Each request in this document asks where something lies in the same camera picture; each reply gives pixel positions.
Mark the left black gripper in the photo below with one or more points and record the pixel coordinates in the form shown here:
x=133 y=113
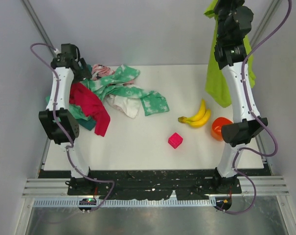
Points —
x=84 y=71

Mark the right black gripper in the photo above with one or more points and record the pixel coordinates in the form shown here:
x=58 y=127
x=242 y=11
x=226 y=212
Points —
x=221 y=6

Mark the red cloth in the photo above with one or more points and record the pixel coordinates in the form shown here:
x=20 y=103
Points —
x=84 y=104

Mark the lime green cloth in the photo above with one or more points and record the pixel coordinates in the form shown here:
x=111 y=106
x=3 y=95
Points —
x=216 y=85

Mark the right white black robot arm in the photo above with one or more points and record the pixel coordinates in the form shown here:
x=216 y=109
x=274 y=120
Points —
x=247 y=122

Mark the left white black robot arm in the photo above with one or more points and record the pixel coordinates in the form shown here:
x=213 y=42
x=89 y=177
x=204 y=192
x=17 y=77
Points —
x=59 y=124

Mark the pink patterned cloth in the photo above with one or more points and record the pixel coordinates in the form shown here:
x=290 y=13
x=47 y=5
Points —
x=98 y=71

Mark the green white tie-dye cloth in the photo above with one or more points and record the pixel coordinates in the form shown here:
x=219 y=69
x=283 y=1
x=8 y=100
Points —
x=152 y=101

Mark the dark teal cloth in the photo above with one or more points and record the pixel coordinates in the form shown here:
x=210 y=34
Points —
x=87 y=124

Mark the yellow banana bunch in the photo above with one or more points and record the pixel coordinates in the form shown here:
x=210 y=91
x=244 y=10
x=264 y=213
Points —
x=198 y=120

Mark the orange plastic cup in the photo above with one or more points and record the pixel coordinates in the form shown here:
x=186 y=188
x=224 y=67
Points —
x=216 y=127

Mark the pink cube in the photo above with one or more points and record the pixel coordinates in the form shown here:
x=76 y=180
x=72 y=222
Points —
x=175 y=140

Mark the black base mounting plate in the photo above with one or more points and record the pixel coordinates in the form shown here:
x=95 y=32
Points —
x=145 y=184

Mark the right aluminium frame post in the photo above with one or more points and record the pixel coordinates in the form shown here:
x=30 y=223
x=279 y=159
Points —
x=263 y=11

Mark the aluminium frame post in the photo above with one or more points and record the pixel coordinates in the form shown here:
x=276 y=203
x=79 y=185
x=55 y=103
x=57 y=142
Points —
x=39 y=26
x=263 y=11

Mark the left aluminium frame post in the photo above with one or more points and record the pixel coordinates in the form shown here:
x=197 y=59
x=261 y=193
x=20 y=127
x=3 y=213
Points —
x=39 y=26

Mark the white slotted cable duct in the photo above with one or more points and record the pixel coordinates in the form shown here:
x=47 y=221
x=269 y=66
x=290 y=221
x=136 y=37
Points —
x=86 y=203

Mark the aluminium rail front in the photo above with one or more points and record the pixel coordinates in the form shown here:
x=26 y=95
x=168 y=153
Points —
x=265 y=186

